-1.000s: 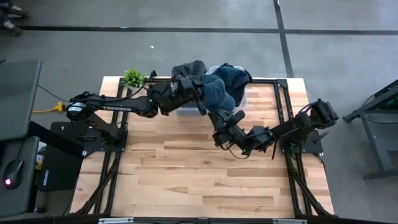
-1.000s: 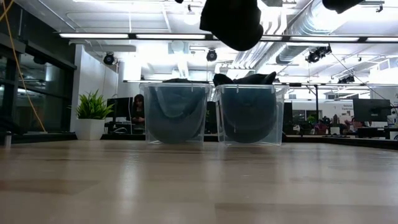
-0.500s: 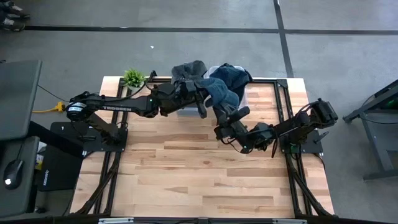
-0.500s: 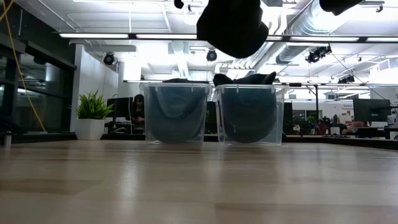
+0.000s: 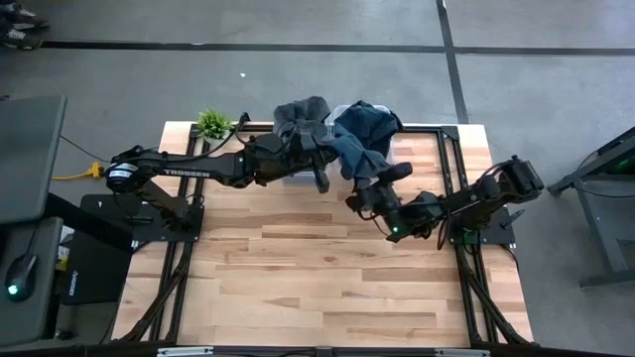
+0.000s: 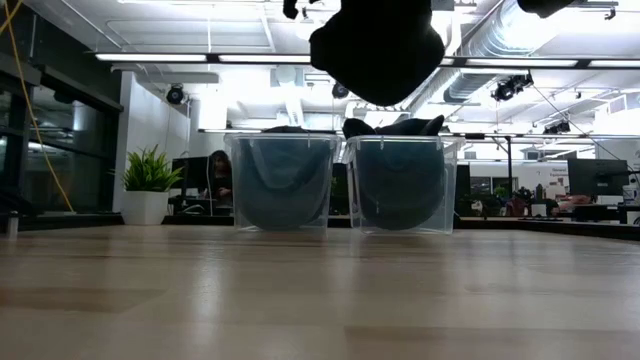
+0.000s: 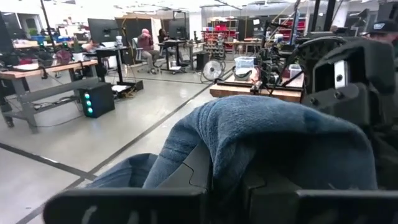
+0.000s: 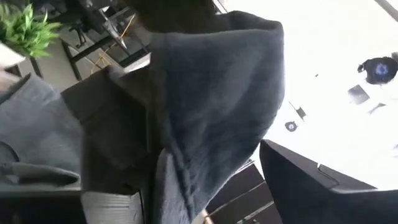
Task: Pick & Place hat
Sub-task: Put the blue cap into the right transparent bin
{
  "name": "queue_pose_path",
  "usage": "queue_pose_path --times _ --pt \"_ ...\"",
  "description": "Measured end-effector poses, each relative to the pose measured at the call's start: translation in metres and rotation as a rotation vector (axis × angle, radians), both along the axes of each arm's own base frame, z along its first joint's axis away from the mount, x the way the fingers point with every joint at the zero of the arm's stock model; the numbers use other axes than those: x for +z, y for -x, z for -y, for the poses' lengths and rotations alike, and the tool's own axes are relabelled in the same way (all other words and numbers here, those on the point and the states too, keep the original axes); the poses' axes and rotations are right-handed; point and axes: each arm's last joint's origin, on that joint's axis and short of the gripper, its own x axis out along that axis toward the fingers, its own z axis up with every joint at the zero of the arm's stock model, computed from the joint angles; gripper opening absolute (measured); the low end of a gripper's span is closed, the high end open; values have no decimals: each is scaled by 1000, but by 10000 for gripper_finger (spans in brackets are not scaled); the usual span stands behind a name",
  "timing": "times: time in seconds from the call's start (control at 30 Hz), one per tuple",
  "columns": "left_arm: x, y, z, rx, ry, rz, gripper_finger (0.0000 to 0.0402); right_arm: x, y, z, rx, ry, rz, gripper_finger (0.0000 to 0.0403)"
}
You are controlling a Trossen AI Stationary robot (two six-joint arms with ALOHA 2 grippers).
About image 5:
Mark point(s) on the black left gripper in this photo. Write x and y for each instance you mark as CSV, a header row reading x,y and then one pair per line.
x,y
297,156

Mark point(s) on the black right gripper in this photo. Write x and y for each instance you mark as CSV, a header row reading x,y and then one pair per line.
x,y
379,201

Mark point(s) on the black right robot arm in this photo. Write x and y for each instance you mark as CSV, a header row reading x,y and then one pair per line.
x,y
476,198

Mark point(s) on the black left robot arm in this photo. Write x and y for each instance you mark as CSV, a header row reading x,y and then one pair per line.
x,y
198,171

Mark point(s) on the clear plastic bin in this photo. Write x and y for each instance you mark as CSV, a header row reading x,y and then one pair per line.
x,y
335,113
297,179

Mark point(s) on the green plant in white pot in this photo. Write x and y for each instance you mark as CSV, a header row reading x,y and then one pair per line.
x,y
214,124

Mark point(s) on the black box with white logo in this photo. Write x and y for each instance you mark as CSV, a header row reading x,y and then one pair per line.
x,y
94,268

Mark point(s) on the dark grey flat panel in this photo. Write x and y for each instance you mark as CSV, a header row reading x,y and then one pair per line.
x,y
30,154

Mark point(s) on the black computer mouse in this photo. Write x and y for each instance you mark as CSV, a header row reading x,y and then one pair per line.
x,y
20,277

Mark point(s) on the dark grey desk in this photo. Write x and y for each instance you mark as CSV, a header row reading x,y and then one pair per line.
x,y
30,327

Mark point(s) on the person's shoe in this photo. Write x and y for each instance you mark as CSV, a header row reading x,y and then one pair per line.
x,y
22,17
20,38

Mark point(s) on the black aluminium table frame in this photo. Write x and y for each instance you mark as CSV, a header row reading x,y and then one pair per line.
x,y
421,129

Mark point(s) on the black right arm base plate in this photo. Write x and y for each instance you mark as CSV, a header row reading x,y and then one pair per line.
x,y
501,233

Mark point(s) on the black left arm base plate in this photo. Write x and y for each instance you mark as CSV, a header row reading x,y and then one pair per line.
x,y
99,213

